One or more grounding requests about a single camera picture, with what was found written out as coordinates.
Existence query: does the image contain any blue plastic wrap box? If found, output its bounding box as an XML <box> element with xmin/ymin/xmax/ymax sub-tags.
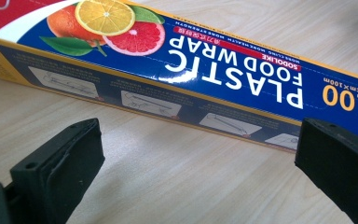
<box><xmin>0</xmin><ymin>0</ymin><xmax>358</xmax><ymax>154</ymax></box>

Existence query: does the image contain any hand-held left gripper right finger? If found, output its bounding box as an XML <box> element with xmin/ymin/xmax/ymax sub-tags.
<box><xmin>294</xmin><ymin>117</ymin><xmax>358</xmax><ymax>224</ymax></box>

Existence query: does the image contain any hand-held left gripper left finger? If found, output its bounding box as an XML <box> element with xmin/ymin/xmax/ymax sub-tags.
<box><xmin>9</xmin><ymin>118</ymin><xmax>106</xmax><ymax>224</ymax></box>

